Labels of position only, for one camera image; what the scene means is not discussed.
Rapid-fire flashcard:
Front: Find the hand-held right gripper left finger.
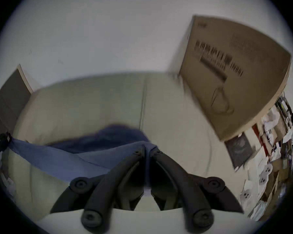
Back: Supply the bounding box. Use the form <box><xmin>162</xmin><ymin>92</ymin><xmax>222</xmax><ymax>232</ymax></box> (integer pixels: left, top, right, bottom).
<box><xmin>50</xmin><ymin>146</ymin><xmax>145</xmax><ymax>228</ymax></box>

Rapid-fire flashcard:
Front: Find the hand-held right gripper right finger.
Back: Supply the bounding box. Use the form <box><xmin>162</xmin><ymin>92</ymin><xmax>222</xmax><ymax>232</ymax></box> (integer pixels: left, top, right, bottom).
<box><xmin>150</xmin><ymin>148</ymin><xmax>244</xmax><ymax>229</ymax></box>

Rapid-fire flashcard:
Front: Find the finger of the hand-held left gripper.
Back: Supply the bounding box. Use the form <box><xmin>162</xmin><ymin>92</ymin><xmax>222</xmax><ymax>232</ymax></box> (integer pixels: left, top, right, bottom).
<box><xmin>0</xmin><ymin>132</ymin><xmax>12</xmax><ymax>151</ymax></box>

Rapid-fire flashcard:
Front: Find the dark blue shirt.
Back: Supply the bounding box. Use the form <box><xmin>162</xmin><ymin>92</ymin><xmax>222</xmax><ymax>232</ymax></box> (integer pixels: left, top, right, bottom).
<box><xmin>8</xmin><ymin>124</ymin><xmax>159</xmax><ymax>197</ymax></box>

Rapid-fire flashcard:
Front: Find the dark brown flat board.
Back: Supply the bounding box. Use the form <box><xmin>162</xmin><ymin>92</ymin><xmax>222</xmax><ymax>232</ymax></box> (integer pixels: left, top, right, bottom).
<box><xmin>0</xmin><ymin>64</ymin><xmax>34</xmax><ymax>136</ymax></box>

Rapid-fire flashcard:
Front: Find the dark flat square box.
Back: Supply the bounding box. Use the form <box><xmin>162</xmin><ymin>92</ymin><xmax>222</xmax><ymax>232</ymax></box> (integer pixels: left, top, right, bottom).
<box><xmin>224</xmin><ymin>132</ymin><xmax>255</xmax><ymax>171</ymax></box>

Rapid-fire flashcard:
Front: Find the bed with beige sheet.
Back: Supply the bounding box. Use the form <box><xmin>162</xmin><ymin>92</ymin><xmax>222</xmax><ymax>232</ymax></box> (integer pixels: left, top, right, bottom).
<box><xmin>8</xmin><ymin>72</ymin><xmax>262</xmax><ymax>221</ymax></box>

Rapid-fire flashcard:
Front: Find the pile of cartons and bags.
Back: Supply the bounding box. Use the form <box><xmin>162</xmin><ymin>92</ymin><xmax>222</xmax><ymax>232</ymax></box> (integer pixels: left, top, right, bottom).
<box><xmin>238</xmin><ymin>92</ymin><xmax>293</xmax><ymax>222</ymax></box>

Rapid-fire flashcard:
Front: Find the large brown cardboard carton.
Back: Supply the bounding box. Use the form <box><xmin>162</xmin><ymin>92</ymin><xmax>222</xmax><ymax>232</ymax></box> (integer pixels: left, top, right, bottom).
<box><xmin>178</xmin><ymin>15</ymin><xmax>292</xmax><ymax>142</ymax></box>

